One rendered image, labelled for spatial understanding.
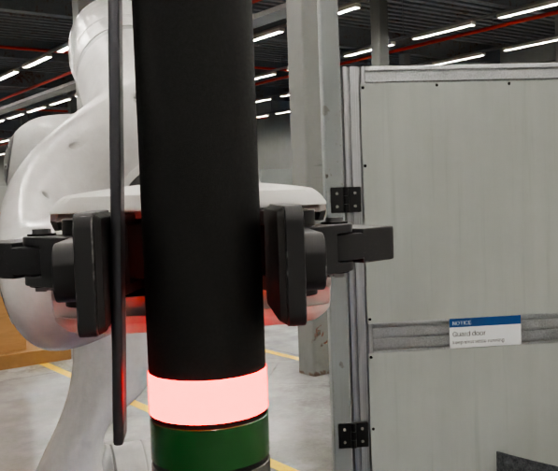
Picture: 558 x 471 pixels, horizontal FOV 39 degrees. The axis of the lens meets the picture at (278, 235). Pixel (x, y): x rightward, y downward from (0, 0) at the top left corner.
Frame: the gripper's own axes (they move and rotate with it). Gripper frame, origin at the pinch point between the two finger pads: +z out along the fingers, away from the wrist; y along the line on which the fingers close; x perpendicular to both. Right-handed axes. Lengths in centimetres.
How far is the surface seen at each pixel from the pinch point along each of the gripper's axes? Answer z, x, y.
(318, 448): -473, -168, -75
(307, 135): -673, 49, -104
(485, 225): -179, -10, -78
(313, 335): -672, -132, -104
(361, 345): -179, -40, -43
